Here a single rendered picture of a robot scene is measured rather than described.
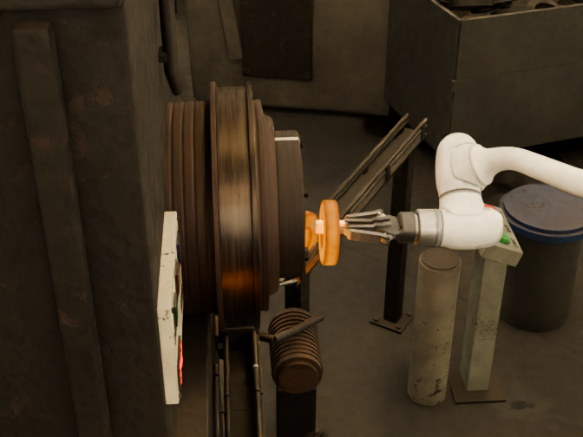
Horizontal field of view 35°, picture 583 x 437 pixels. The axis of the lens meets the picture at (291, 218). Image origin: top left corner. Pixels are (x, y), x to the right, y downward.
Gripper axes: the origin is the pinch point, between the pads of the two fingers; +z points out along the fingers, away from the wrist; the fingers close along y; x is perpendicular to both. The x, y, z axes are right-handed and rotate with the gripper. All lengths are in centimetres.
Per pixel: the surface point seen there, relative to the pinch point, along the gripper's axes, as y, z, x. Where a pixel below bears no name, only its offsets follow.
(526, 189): 82, -78, -37
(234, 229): -54, 24, 34
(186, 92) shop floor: 262, 42, -86
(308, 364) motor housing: -10.8, 3.9, -33.3
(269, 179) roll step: -45, 18, 39
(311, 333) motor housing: 0.8, 2.4, -33.0
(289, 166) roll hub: -41, 14, 39
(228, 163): -48, 25, 43
